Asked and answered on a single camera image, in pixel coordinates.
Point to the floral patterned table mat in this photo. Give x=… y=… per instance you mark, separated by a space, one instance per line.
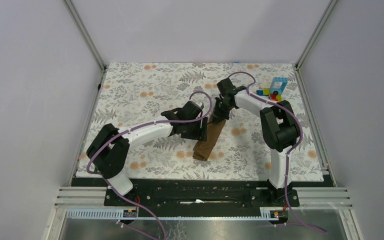
x=136 y=93

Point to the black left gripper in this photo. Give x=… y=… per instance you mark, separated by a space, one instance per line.
x=200 y=133

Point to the colourful toy block structure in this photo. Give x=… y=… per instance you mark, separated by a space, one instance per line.
x=275 y=90

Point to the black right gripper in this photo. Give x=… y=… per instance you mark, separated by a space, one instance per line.
x=217 y=116

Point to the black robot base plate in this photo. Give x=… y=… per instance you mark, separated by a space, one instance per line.
x=203 y=198

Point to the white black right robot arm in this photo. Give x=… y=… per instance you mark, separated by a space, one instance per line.
x=281 y=130

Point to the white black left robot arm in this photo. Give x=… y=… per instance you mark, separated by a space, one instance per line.
x=109 y=149

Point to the brown cloth napkin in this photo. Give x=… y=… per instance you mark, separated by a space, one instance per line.
x=203 y=148

